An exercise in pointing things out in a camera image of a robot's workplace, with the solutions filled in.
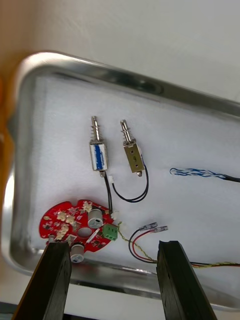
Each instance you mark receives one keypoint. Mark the green-yellow red black harness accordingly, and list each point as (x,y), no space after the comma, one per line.
(160,228)

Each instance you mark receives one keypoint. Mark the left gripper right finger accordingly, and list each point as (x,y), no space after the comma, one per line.
(177,282)

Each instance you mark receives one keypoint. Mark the steel tray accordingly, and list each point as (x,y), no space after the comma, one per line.
(75,65)

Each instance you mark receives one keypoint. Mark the blue label metal solenoid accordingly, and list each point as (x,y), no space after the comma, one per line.
(98,155)

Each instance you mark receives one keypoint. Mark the brass-faced metal solenoid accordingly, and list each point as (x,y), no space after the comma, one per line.
(133,157)

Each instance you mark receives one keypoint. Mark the white sheet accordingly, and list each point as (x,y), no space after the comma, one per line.
(187,140)

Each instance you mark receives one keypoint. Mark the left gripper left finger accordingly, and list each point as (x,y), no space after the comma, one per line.
(50,282)

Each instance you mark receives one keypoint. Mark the round red circuit board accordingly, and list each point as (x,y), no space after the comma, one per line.
(57,212)

